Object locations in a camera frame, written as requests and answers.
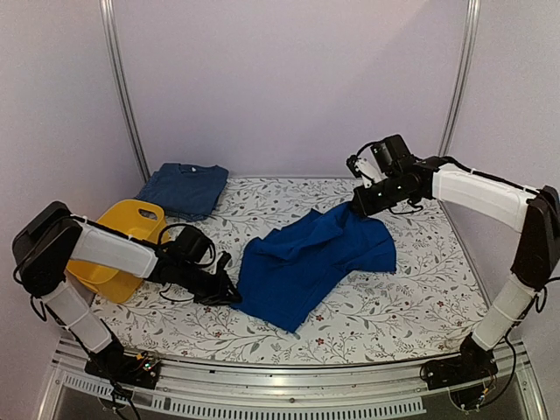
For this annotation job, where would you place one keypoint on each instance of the aluminium frame post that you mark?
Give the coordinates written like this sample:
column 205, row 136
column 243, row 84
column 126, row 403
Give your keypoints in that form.
column 108, row 20
column 472, row 18

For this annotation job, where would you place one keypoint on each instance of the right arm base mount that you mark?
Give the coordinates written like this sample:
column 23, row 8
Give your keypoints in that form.
column 472, row 364

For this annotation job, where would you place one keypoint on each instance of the left aluminium frame post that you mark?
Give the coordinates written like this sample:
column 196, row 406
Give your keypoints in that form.
column 108, row 20

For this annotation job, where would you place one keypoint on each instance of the yellow laundry basket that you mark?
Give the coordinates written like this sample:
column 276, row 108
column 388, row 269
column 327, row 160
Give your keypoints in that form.
column 112, row 259

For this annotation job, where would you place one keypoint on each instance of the front aluminium rail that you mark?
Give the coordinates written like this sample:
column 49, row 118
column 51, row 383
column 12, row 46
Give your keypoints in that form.
column 208, row 389

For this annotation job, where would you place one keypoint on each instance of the folded blue checkered shirt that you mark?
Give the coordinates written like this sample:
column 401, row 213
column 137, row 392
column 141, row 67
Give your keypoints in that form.
column 177, row 195

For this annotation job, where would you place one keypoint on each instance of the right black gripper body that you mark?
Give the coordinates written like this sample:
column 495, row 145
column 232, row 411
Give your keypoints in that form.
column 378, row 203

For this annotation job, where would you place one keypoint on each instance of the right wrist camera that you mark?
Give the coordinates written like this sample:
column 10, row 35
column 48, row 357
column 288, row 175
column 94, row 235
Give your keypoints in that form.
column 362, row 169

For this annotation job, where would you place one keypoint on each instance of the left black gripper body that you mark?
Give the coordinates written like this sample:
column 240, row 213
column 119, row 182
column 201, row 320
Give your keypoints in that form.
column 206, row 292

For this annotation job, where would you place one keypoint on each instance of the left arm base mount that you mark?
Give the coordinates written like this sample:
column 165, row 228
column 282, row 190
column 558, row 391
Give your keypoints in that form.
column 112, row 363

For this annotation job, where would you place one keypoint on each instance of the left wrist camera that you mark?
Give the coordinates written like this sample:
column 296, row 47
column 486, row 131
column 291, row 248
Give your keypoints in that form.
column 222, row 262

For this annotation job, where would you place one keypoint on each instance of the right aluminium frame post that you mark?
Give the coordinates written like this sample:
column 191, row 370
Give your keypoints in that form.
column 472, row 18

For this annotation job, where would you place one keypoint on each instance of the floral tablecloth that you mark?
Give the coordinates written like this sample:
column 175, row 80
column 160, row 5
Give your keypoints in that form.
column 425, row 308

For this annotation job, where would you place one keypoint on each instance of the teal blue t-shirt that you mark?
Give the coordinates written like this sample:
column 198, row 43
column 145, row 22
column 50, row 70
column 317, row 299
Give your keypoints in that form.
column 213, row 179

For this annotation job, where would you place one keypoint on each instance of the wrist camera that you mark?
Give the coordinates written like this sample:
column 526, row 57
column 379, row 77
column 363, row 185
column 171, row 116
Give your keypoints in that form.
column 362, row 169
column 222, row 262

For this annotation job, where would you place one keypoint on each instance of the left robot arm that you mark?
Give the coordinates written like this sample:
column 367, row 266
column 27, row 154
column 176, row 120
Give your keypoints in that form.
column 44, row 247

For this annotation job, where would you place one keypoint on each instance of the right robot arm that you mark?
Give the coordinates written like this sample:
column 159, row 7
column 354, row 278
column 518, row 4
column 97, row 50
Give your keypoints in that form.
column 520, row 223

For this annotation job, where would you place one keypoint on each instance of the royal blue garment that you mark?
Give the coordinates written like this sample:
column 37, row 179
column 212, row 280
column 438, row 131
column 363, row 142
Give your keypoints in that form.
column 287, row 274

